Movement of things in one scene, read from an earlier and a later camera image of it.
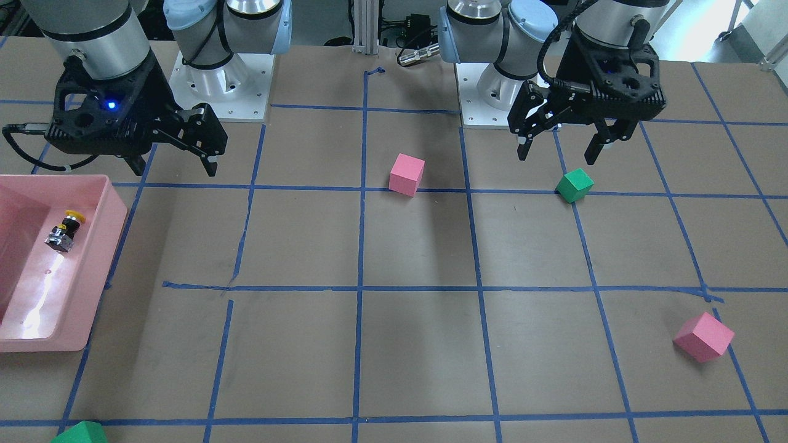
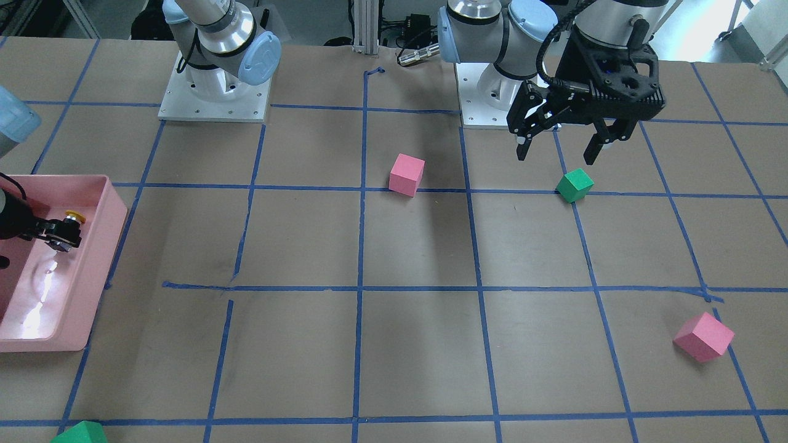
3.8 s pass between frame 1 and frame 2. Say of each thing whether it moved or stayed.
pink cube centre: stayed
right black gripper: moved
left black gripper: stayed
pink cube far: stayed
